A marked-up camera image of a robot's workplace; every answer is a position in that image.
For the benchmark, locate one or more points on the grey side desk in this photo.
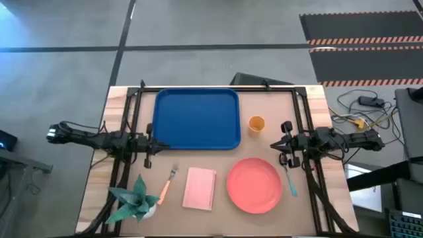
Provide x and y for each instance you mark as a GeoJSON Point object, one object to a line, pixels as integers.
{"type": "Point", "coordinates": [411, 132]}

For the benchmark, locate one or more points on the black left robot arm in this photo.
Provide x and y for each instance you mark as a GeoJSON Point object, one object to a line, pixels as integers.
{"type": "Point", "coordinates": [96, 140]}

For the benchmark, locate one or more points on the orange plastic cup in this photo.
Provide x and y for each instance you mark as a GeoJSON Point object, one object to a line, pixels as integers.
{"type": "Point", "coordinates": [256, 124]}

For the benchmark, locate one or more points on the pink notebook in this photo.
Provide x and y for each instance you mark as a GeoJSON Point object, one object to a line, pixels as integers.
{"type": "Point", "coordinates": [199, 188]}

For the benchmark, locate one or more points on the backlit keyboard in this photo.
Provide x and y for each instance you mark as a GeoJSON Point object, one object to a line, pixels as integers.
{"type": "Point", "coordinates": [404, 224]}

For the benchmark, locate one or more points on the blue plastic tray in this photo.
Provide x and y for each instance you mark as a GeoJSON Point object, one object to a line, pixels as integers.
{"type": "Point", "coordinates": [196, 119]}

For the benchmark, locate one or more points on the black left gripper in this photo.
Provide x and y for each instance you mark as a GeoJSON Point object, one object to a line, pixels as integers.
{"type": "Point", "coordinates": [147, 145]}

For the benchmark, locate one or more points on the coral pink plate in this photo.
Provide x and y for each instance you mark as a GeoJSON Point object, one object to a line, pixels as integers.
{"type": "Point", "coordinates": [254, 185]}

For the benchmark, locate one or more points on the white box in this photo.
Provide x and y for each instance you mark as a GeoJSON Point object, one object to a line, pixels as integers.
{"type": "Point", "coordinates": [365, 195]}

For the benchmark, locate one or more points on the grey metal stand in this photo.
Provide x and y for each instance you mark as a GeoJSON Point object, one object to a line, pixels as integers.
{"type": "Point", "coordinates": [20, 163]}

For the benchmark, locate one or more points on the yellow plug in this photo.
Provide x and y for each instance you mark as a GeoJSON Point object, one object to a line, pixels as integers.
{"type": "Point", "coordinates": [360, 123]}

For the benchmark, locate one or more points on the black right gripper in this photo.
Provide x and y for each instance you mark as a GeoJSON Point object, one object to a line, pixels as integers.
{"type": "Point", "coordinates": [295, 144]}

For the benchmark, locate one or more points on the black device with blue light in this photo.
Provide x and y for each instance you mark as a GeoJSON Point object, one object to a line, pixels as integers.
{"type": "Point", "coordinates": [6, 140]}

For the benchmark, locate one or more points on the black power adapter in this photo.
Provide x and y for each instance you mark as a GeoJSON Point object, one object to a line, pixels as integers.
{"type": "Point", "coordinates": [370, 101]}

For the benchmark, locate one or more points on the black beam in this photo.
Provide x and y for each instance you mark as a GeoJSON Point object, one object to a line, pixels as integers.
{"type": "Point", "coordinates": [376, 176]}

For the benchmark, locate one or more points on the green plant in white pot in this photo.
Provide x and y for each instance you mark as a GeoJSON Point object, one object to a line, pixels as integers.
{"type": "Point", "coordinates": [133, 201]}

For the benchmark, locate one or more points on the black striped floor mat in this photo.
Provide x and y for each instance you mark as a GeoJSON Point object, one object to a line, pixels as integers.
{"type": "Point", "coordinates": [361, 26]}
{"type": "Point", "coordinates": [367, 66]}

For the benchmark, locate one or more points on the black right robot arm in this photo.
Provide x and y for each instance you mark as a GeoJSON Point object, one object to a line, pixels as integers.
{"type": "Point", "coordinates": [343, 140]}

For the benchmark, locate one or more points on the black aluminium table frame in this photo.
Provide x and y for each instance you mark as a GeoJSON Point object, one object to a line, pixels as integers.
{"type": "Point", "coordinates": [299, 109]}

